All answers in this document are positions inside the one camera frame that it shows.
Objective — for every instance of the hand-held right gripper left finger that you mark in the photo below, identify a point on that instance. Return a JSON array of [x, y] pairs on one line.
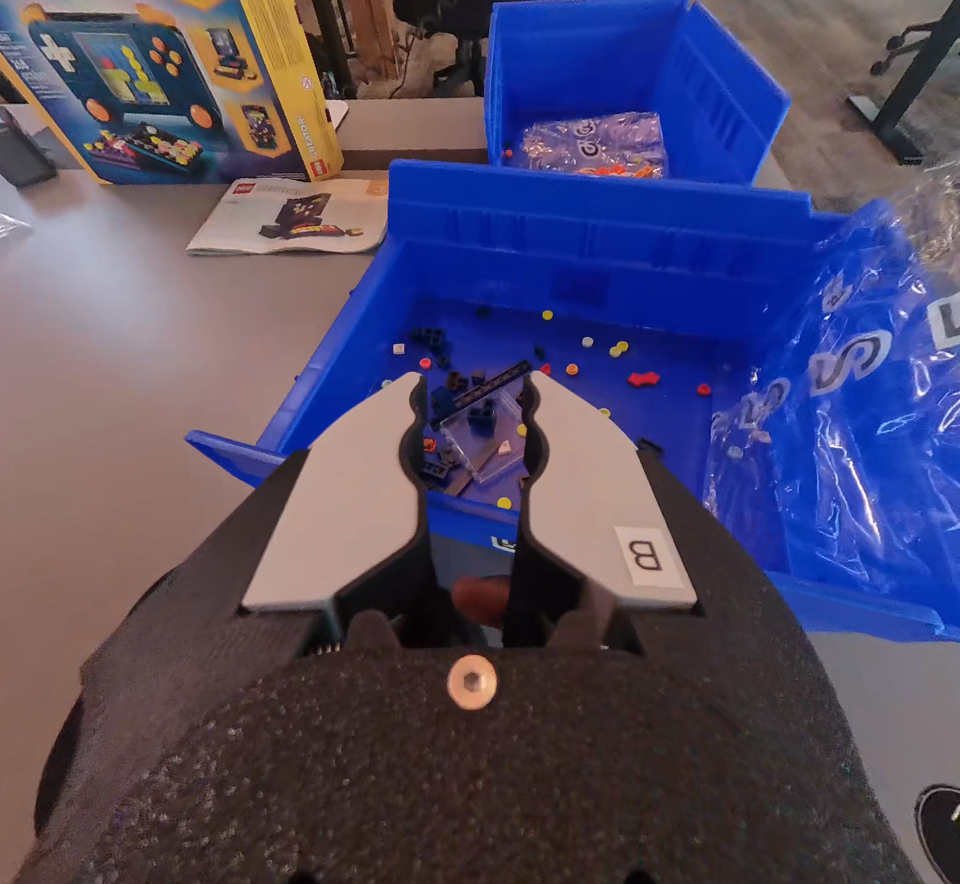
[[337, 509]]

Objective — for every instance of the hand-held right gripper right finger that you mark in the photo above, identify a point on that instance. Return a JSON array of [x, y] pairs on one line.
[[592, 494]]

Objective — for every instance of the small toy bricks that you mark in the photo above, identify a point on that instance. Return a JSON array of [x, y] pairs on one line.
[[643, 378]]

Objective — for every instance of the blue plastic bin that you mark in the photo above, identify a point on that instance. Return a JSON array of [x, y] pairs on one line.
[[720, 74], [600, 239]]

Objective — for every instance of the clear plastic brick panel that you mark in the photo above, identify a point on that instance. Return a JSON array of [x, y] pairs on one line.
[[487, 460]]

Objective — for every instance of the large clear printed plastic bag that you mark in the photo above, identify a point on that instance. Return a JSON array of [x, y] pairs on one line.
[[862, 412]]

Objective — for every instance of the white instruction booklet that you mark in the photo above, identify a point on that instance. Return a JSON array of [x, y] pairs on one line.
[[247, 224]]

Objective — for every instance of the clear bag of toy bricks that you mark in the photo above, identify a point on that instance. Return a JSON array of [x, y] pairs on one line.
[[592, 142]]

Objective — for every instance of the small white card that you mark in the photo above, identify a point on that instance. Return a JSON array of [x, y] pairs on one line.
[[337, 113]]

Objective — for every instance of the blue and yellow toy set box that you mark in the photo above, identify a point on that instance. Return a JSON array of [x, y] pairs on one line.
[[150, 52]]

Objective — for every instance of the black office chair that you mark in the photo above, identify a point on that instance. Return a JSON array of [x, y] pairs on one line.
[[442, 7]]

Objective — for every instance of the black desk leg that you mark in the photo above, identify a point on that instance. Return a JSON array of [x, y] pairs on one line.
[[915, 74]]

